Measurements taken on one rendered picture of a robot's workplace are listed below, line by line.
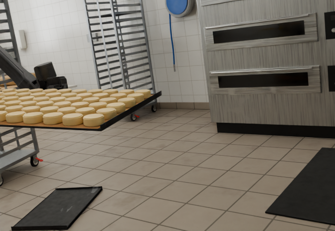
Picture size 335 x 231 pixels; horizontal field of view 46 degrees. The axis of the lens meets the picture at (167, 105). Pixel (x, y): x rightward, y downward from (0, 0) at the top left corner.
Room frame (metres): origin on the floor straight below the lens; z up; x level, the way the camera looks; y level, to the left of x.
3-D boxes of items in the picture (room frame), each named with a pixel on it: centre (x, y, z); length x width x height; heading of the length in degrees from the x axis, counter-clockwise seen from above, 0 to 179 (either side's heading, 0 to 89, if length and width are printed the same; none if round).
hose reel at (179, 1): (5.29, -0.34, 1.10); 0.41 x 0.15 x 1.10; 52
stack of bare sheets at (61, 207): (2.66, 0.85, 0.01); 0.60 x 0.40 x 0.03; 166
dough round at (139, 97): (1.16, 0.09, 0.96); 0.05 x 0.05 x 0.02
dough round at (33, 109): (1.07, 0.37, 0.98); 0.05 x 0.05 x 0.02
